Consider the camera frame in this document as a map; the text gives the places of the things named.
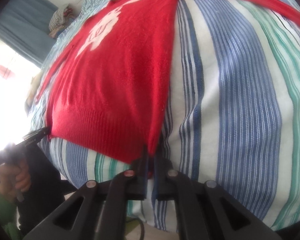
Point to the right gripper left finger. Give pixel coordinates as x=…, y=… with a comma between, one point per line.
x=97, y=210

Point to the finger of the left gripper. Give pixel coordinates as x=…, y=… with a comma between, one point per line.
x=37, y=135

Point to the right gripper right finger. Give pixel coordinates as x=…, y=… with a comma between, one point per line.
x=206, y=210

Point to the red knit sweater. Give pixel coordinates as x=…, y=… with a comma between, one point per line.
x=109, y=86

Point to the pile of clothes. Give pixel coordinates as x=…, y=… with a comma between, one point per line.
x=60, y=20

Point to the person's left hand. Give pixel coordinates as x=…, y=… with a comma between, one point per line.
x=14, y=179

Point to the striped blue green bedspread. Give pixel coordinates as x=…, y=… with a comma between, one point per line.
x=233, y=107

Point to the teal blue curtain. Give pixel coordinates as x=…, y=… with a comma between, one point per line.
x=24, y=26

